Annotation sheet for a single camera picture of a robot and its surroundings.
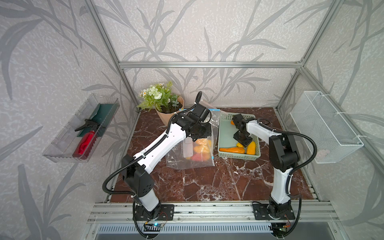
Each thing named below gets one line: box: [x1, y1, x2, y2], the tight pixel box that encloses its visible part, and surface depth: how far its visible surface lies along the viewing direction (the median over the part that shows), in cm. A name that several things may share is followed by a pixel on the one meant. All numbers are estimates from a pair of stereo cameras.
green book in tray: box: [77, 103, 120, 137], surface depth 70 cm
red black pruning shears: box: [72, 119, 106, 160], surface depth 61 cm
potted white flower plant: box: [137, 81, 185, 127], surface depth 92 cm
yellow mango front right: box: [246, 141, 256, 155], surface depth 93 cm
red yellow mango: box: [191, 153, 211, 162], surface depth 82 cm
